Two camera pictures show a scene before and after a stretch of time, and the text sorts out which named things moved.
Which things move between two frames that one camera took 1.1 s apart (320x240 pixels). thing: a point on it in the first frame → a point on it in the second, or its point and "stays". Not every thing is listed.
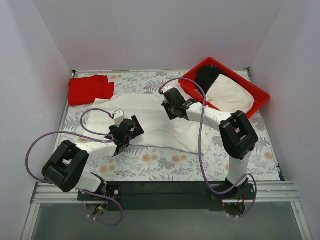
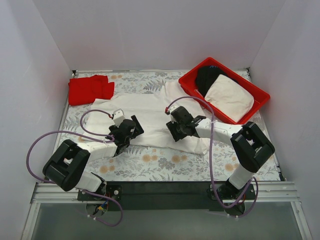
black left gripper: (136, 125) stays
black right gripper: (169, 110) → (173, 130)
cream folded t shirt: (225, 95) stays
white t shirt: (148, 111) stays
